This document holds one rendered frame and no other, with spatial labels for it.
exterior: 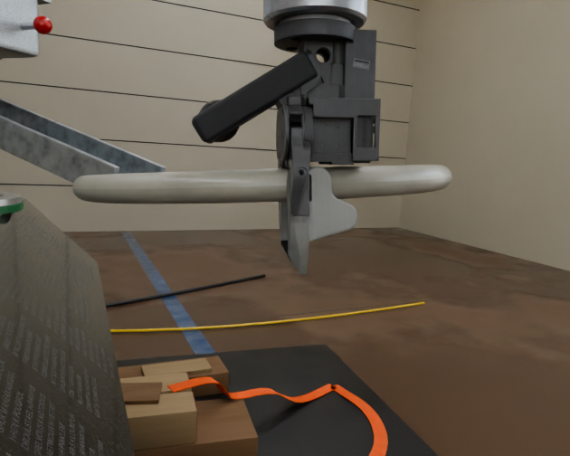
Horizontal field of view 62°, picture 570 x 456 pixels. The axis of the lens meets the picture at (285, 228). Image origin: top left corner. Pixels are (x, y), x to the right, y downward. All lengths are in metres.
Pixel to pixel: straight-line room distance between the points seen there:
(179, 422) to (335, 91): 1.18
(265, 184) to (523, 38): 5.58
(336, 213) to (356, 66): 0.13
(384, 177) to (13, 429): 0.40
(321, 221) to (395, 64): 6.59
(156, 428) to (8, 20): 1.04
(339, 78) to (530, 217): 5.17
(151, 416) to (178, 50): 4.73
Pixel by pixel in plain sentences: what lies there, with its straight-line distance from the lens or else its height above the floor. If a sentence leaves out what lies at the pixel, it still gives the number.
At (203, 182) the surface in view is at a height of 0.91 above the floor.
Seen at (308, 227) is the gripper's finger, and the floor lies 0.88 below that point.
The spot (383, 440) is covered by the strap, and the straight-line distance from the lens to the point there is 1.77.
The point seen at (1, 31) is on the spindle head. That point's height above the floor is 1.13.
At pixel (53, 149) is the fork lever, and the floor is 0.93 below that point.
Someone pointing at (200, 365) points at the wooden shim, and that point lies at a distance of 1.95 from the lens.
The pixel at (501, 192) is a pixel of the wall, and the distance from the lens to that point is 5.79.
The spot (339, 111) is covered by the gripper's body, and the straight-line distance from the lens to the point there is 0.41.
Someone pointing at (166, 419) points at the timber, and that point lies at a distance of 1.45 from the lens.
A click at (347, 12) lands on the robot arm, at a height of 1.06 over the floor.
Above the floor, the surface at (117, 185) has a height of 0.90.
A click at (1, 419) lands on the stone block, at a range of 0.50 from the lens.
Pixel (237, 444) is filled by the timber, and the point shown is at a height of 0.10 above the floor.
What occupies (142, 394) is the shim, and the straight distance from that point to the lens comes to 1.52.
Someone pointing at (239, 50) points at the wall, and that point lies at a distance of 5.91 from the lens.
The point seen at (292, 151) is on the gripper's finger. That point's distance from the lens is 0.38.
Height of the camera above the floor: 0.94
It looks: 9 degrees down
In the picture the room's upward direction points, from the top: 3 degrees clockwise
